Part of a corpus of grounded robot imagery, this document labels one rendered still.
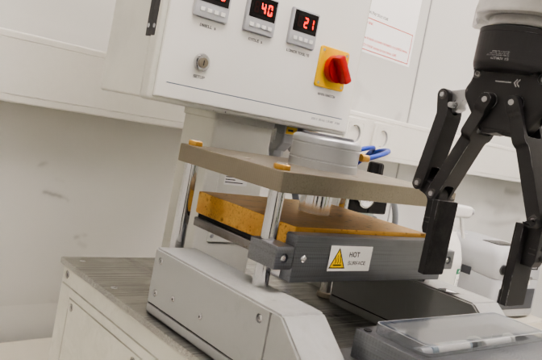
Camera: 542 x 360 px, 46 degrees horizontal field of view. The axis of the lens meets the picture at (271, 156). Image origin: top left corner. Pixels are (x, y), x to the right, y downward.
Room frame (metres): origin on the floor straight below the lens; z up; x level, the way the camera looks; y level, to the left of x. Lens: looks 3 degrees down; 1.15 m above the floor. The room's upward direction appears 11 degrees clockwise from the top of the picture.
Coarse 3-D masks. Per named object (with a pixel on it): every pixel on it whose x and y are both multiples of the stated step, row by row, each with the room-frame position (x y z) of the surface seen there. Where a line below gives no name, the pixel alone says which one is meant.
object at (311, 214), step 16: (208, 192) 0.73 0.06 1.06; (208, 208) 0.71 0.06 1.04; (224, 208) 0.69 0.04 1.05; (240, 208) 0.67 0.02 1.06; (256, 208) 0.67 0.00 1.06; (288, 208) 0.72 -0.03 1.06; (304, 208) 0.72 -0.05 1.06; (320, 208) 0.71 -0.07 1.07; (336, 208) 0.81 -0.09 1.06; (208, 224) 0.71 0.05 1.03; (224, 224) 0.69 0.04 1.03; (240, 224) 0.66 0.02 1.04; (256, 224) 0.64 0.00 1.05; (288, 224) 0.61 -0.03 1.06; (304, 224) 0.62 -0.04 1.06; (320, 224) 0.64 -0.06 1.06; (336, 224) 0.67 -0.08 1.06; (352, 224) 0.69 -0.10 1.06; (368, 224) 0.71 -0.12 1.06; (384, 224) 0.74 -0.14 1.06; (240, 240) 0.66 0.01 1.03
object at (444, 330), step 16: (400, 320) 0.55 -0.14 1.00; (416, 320) 0.56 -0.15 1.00; (432, 320) 0.57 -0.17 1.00; (448, 320) 0.58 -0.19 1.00; (464, 320) 0.59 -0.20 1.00; (480, 320) 0.60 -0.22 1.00; (496, 320) 0.61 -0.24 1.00; (512, 320) 0.62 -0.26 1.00; (416, 336) 0.51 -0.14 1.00; (432, 336) 0.52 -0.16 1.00; (448, 336) 0.53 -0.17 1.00; (464, 336) 0.54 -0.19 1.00; (480, 336) 0.55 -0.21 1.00; (496, 336) 0.55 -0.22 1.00
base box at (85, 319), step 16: (64, 272) 0.82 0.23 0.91; (64, 288) 0.81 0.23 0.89; (80, 288) 0.78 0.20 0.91; (64, 304) 0.81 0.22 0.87; (80, 304) 0.77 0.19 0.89; (96, 304) 0.74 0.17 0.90; (112, 304) 0.71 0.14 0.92; (64, 320) 0.80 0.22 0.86; (80, 320) 0.77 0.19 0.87; (96, 320) 0.74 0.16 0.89; (112, 320) 0.70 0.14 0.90; (128, 320) 0.68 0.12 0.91; (64, 336) 0.79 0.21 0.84; (80, 336) 0.76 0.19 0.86; (96, 336) 0.73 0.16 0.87; (112, 336) 0.70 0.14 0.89; (128, 336) 0.68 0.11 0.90; (144, 336) 0.65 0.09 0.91; (64, 352) 0.79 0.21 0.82; (80, 352) 0.75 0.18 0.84; (96, 352) 0.72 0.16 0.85; (112, 352) 0.70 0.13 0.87; (128, 352) 0.67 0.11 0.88; (144, 352) 0.65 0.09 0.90; (160, 352) 0.62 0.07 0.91; (176, 352) 0.60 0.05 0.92
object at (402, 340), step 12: (384, 336) 0.52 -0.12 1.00; (396, 336) 0.51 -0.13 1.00; (516, 336) 0.61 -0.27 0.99; (528, 336) 0.58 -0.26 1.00; (540, 336) 0.60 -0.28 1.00; (408, 348) 0.50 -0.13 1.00; (420, 348) 0.49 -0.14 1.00; (432, 348) 0.49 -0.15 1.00; (444, 348) 0.50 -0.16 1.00; (456, 348) 0.51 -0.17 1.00; (468, 348) 0.52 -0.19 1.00; (480, 348) 0.53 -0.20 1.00; (492, 348) 0.54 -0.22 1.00
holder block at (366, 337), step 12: (360, 336) 0.53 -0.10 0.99; (372, 336) 0.52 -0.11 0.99; (360, 348) 0.52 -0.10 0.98; (372, 348) 0.52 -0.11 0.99; (384, 348) 0.51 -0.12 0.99; (396, 348) 0.50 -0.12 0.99; (504, 348) 0.55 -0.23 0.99; (516, 348) 0.56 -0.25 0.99; (528, 348) 0.57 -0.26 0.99; (540, 348) 0.58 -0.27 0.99
